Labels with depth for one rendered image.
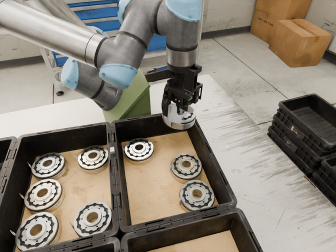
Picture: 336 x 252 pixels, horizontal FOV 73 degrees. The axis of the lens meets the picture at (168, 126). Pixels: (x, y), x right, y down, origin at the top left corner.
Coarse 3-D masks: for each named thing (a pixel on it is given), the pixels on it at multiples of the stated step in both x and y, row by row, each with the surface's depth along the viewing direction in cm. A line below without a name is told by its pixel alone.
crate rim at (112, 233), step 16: (64, 128) 77; (80, 128) 77; (16, 144) 72; (112, 160) 67; (112, 176) 63; (0, 192) 59; (112, 192) 59; (0, 208) 57; (112, 208) 56; (112, 224) 53; (80, 240) 51
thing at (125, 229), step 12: (120, 120) 80; (132, 120) 80; (204, 144) 72; (216, 168) 65; (120, 180) 62; (120, 192) 59; (228, 192) 59; (120, 204) 58; (228, 204) 57; (120, 216) 55; (168, 216) 55; (180, 216) 55; (192, 216) 55; (120, 228) 52; (132, 228) 52; (144, 228) 53
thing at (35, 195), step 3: (42, 186) 68; (45, 186) 68; (48, 186) 68; (36, 189) 67; (39, 189) 67; (42, 189) 68; (48, 189) 67; (36, 192) 66; (48, 192) 66; (33, 195) 66; (36, 195) 66; (45, 195) 66; (48, 195) 66; (36, 198) 65; (39, 198) 65; (42, 198) 65; (45, 198) 65
